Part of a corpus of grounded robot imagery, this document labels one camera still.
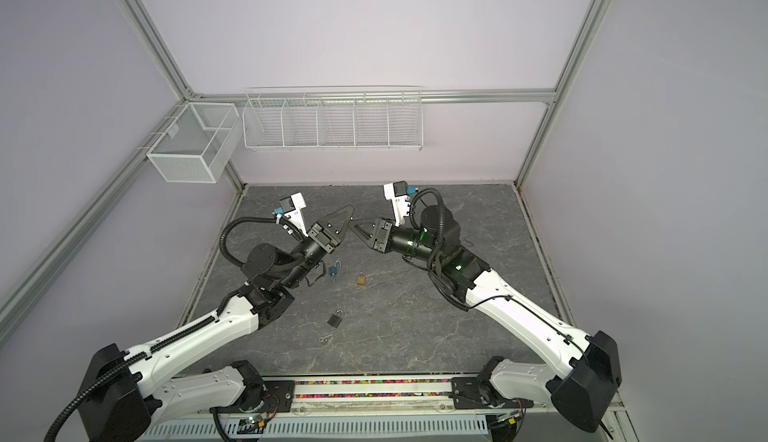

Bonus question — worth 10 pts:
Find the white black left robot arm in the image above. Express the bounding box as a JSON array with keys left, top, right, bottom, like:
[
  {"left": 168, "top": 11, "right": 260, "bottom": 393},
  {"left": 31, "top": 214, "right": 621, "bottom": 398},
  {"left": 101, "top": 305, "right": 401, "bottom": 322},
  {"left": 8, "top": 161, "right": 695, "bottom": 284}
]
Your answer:
[{"left": 44, "top": 205, "right": 354, "bottom": 441}]

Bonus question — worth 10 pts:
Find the dark grey padlock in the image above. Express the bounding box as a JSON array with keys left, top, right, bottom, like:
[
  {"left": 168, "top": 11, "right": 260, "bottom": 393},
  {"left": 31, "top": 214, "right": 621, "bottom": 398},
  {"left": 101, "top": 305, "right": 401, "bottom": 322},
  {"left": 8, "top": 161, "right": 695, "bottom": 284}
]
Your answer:
[{"left": 327, "top": 309, "right": 345, "bottom": 328}]

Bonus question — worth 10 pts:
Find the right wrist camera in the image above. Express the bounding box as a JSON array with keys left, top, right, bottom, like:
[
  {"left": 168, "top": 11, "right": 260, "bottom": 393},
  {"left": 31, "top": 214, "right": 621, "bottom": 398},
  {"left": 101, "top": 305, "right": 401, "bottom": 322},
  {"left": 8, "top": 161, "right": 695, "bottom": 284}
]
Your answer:
[{"left": 383, "top": 180, "right": 418, "bottom": 226}]

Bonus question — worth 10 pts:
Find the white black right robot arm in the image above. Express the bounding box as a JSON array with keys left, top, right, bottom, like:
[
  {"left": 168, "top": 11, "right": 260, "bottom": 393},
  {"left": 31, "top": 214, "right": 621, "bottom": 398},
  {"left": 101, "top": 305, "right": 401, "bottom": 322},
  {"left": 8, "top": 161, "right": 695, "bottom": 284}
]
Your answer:
[{"left": 350, "top": 181, "right": 622, "bottom": 433}]

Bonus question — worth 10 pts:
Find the white vented cable duct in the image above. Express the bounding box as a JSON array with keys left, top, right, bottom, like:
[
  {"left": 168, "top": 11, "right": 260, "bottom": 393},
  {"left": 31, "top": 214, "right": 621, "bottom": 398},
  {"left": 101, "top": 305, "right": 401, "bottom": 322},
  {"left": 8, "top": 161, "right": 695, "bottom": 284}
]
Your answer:
[{"left": 140, "top": 414, "right": 490, "bottom": 441}]

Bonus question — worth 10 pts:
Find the blue padlock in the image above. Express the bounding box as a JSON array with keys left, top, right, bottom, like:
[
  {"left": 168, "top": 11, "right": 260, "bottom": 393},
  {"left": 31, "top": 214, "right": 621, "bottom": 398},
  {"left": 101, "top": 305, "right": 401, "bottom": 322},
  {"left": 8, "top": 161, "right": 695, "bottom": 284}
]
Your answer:
[{"left": 328, "top": 260, "right": 342, "bottom": 277}]

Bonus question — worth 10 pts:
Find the white mesh box basket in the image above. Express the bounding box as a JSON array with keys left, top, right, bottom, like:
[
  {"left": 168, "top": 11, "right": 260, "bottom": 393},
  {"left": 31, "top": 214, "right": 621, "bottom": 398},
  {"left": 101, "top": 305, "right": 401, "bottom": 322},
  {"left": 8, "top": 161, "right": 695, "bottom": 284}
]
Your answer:
[{"left": 147, "top": 102, "right": 243, "bottom": 183}]

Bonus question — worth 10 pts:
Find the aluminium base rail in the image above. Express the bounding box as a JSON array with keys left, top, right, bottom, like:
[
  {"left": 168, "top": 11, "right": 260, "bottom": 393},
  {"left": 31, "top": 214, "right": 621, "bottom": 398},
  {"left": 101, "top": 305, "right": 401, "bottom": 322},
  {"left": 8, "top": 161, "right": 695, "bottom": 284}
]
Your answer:
[{"left": 125, "top": 371, "right": 625, "bottom": 419}]

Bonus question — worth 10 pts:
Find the white wire wall basket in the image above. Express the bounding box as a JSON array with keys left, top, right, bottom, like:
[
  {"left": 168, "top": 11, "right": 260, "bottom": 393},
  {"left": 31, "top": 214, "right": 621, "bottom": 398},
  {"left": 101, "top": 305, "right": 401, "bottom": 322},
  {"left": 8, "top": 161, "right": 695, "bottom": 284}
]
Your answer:
[{"left": 242, "top": 86, "right": 424, "bottom": 151}]

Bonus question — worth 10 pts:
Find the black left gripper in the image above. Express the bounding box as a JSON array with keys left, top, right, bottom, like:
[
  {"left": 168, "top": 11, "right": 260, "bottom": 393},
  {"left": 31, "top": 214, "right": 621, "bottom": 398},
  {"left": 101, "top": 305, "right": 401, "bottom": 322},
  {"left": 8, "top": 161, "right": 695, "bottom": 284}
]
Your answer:
[{"left": 281, "top": 205, "right": 354, "bottom": 290}]

